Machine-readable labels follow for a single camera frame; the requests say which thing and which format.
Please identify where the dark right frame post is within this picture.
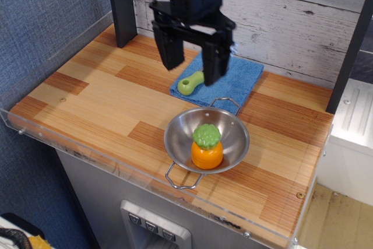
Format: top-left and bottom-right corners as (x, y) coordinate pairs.
(326, 0), (372, 114)

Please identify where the grey spatula green handle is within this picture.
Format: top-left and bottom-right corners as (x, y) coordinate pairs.
(177, 71), (205, 96)

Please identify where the black braided cable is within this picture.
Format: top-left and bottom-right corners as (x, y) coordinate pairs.
(0, 227), (31, 249)

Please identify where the blue folded towel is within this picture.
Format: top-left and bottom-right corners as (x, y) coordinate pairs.
(170, 54), (264, 114)

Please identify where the white toy appliance top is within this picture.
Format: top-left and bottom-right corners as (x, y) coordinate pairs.
(331, 79), (372, 149)

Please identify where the clear acrylic table guard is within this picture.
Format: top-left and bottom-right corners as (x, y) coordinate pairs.
(1, 8), (332, 248)

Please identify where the silver toy fridge cabinet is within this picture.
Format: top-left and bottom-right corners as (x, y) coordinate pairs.
(55, 146), (280, 249)

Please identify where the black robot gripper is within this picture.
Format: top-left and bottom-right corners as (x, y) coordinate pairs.
(149, 0), (235, 86)

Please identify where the yellow object bottom corner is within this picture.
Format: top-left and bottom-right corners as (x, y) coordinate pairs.
(29, 236), (53, 249)

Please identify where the silver water dispenser panel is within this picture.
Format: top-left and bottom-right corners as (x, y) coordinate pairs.
(120, 199), (192, 248)

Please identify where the dark left frame post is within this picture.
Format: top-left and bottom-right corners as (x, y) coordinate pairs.
(110, 0), (138, 48)

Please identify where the steel bowl with wire handles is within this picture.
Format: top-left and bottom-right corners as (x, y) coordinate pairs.
(164, 97), (250, 190)

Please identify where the orange toy carrot green top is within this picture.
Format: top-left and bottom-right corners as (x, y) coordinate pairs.
(191, 124), (224, 170)

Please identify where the dark frame post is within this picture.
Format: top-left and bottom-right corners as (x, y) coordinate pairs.
(326, 0), (372, 114)
(110, 0), (138, 48)

